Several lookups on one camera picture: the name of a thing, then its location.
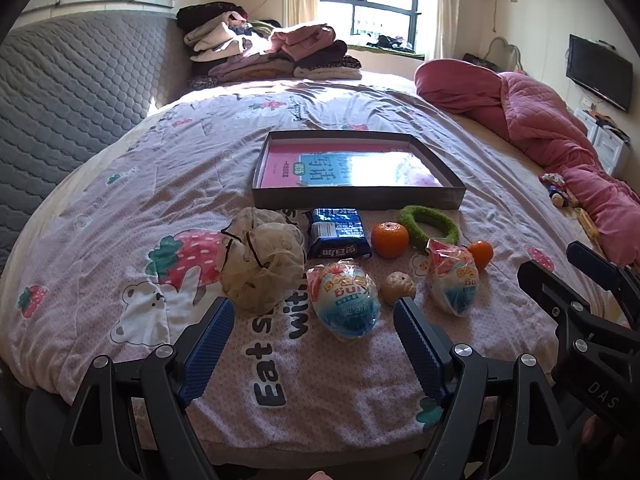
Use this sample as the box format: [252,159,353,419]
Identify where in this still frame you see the blue snack packet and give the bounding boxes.
[306,208,373,261]

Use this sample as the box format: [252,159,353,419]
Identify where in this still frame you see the shallow grey cardboard box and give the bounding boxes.
[251,130,467,211]

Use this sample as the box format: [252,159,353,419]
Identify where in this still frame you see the orange tangerine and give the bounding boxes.
[370,221,410,259]
[467,240,494,272]

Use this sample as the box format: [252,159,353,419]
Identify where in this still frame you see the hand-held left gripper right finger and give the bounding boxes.
[392,296,576,480]

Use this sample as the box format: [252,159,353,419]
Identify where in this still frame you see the egg-shaped toy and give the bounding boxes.
[426,239,480,317]
[306,258,382,339]

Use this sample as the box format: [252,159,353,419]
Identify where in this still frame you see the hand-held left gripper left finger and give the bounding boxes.
[52,296,236,480]

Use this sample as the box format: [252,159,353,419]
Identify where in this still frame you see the green windowsill mat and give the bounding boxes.
[347,42,426,58]

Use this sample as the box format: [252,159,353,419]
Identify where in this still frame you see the grey quilted headboard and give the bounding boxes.
[0,10,193,271]

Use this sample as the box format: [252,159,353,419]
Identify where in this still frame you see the pile of folded clothes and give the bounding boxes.
[176,4,363,90]

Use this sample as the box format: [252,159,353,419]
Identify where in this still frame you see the green fuzzy ring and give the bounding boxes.
[398,205,461,253]

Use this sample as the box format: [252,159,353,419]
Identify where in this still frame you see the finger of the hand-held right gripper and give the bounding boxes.
[567,241,640,321]
[517,259,621,361]

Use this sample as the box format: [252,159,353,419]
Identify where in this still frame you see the white metal chair back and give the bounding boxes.
[487,36,526,73]

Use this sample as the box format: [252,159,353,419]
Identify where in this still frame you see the small blue doll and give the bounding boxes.
[547,187,581,209]

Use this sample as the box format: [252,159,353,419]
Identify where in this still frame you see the beige walnut-shaped ball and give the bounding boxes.
[384,271,417,306]

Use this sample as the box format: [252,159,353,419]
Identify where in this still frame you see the dark clothes on windowsill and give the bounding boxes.
[372,34,416,52]

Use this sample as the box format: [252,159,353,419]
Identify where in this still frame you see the person's right hand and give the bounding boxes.
[580,415,603,458]

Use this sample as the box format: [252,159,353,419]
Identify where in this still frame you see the beige mesh bonnet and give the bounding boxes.
[220,207,307,311]

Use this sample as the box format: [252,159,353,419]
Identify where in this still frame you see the yellow packet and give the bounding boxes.
[575,207,601,241]

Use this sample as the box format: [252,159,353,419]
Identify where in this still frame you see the black flat television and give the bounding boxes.
[566,34,635,112]

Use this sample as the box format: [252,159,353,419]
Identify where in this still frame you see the white drawer unit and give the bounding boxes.
[575,107,631,176]

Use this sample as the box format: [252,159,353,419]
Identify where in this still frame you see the pink quilted blanket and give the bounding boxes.
[414,59,640,266]

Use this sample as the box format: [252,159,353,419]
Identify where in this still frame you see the strawberry printed bed sheet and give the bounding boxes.
[0,77,621,456]

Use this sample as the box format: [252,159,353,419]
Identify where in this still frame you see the pink and blue book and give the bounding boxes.
[263,141,443,188]

